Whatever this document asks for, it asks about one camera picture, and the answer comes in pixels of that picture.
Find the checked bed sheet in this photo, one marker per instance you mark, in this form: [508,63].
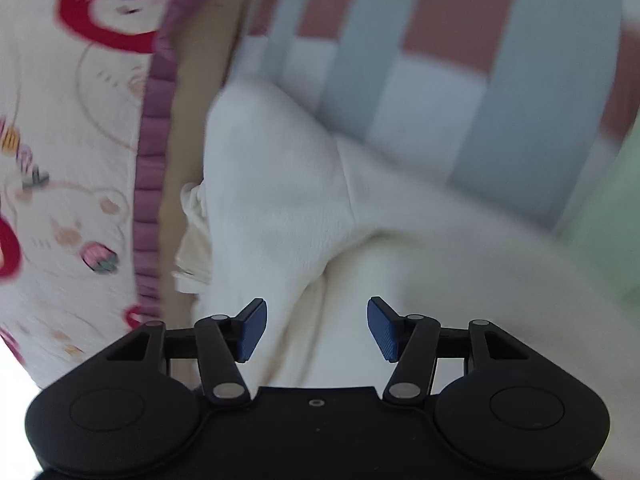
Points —
[425,85]

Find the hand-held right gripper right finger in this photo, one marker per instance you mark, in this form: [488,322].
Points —
[382,330]

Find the light green garment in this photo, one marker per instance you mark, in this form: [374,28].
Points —
[610,210]

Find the cream bear print cover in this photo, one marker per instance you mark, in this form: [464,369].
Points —
[60,210]

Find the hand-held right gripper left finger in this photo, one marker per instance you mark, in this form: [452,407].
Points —
[252,330]

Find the white fluffy towel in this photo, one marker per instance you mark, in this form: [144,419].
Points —
[300,210]

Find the beige upholstered headboard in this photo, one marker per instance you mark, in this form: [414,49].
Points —
[200,85]

